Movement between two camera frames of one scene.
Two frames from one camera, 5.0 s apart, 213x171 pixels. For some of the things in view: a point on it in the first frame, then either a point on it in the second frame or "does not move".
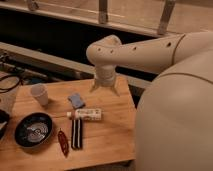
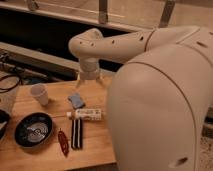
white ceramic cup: (40, 91) does not move
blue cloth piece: (76, 100) does not move
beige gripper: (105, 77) to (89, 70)
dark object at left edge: (4, 122) does not move
